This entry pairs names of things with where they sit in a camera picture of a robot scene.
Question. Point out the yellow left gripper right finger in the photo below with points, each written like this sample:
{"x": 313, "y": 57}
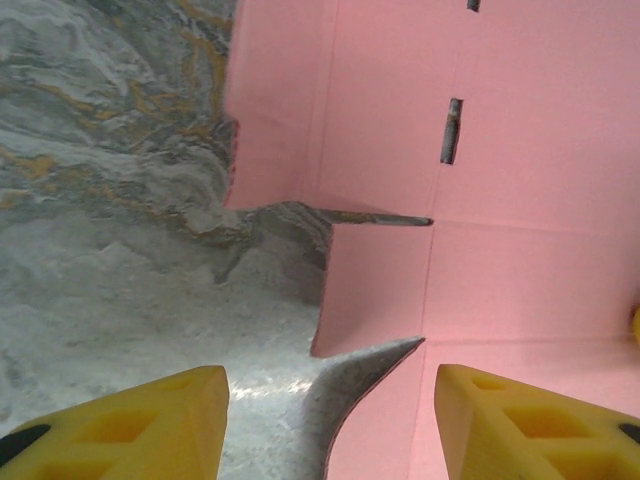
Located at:
{"x": 500, "y": 430}

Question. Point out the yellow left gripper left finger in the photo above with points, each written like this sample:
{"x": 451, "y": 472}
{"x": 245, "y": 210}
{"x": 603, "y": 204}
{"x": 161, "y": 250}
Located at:
{"x": 150, "y": 430}

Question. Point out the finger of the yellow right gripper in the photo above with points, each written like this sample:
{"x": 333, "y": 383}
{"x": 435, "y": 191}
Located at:
{"x": 636, "y": 325}

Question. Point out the pink paper box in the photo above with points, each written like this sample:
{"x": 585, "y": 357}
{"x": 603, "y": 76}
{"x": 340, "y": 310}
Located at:
{"x": 500, "y": 250}

